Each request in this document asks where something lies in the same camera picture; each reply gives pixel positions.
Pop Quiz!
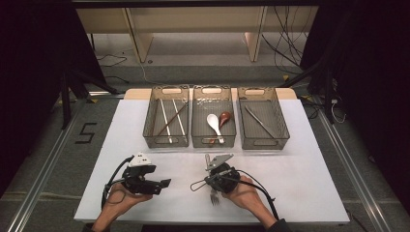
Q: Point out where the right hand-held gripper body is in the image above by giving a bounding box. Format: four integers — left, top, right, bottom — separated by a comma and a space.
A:
206, 153, 242, 195

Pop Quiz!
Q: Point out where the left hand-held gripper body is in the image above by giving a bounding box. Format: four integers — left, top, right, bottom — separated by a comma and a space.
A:
121, 152, 154, 195

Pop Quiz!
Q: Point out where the steel fork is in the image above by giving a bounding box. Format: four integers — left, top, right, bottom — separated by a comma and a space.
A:
204, 153, 221, 207

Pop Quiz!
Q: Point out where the smoky clear plastic bin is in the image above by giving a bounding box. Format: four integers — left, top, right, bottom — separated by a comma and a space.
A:
236, 86, 291, 151
142, 85, 191, 149
190, 84, 238, 149

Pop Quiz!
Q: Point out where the white chopstick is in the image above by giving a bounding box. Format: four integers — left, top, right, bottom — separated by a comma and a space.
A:
171, 98, 187, 137
159, 98, 173, 144

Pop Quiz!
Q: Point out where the brown wooden chopstick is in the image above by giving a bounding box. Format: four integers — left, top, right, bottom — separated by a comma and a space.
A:
157, 102, 189, 137

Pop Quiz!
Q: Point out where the white ceramic spoon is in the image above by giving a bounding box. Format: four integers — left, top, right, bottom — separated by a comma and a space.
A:
206, 113, 225, 145

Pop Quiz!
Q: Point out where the brown wooden spoon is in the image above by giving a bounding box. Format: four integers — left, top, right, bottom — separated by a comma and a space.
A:
209, 110, 233, 144

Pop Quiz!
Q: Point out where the steel table knife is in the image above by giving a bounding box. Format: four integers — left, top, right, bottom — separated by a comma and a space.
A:
244, 104, 277, 139

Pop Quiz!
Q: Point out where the person's right hand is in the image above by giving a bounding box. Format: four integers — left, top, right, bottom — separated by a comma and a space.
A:
221, 175, 270, 222

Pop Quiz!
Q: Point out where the person's left hand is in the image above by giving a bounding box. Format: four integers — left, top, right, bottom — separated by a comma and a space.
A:
101, 182, 155, 223

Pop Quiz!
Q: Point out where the white table sheet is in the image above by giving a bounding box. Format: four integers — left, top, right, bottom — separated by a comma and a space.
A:
73, 98, 351, 225

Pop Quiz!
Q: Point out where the black metal stand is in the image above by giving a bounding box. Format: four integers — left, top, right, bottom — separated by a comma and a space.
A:
59, 69, 120, 130
278, 57, 337, 125

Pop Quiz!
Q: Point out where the light wooden desk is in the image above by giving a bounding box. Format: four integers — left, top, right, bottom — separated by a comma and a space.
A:
76, 6, 319, 64

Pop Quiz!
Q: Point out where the black curtain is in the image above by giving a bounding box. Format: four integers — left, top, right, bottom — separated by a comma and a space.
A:
299, 0, 410, 207
0, 0, 107, 194

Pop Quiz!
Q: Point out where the thin black wire loop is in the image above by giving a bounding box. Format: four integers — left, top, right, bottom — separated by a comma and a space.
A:
190, 178, 211, 192

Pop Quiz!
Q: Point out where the aluminium floor rail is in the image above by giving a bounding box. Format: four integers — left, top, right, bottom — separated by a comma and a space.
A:
313, 96, 393, 232
6, 91, 127, 232

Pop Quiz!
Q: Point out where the white floor cable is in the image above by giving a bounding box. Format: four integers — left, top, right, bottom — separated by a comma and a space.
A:
138, 61, 157, 86

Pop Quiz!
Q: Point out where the black floor cable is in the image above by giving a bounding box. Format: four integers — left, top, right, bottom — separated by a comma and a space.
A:
96, 53, 129, 85

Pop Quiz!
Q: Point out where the white plug with cable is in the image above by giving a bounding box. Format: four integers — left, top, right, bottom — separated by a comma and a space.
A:
330, 98, 347, 125

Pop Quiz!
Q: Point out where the bundle of black cables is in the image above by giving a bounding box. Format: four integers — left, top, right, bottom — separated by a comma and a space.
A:
260, 6, 310, 75

